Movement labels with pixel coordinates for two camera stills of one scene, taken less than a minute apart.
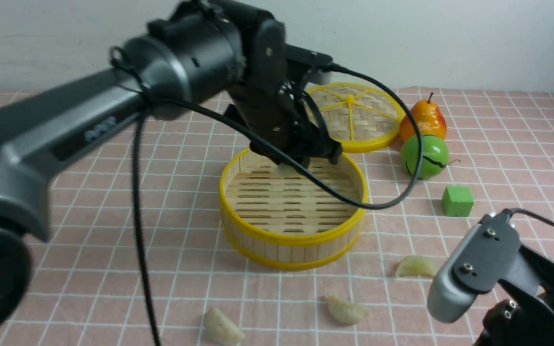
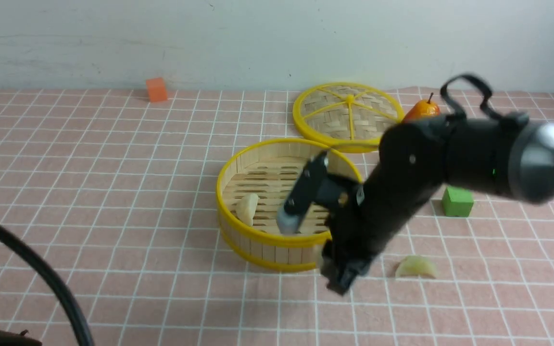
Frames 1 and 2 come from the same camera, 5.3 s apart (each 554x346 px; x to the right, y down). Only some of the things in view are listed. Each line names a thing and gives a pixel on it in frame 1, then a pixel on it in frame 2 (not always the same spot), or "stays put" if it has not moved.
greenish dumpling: (416, 265) stays put
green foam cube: (457, 201) stays put
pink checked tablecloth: (523, 152) stays put
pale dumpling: (220, 331) -> (245, 207)
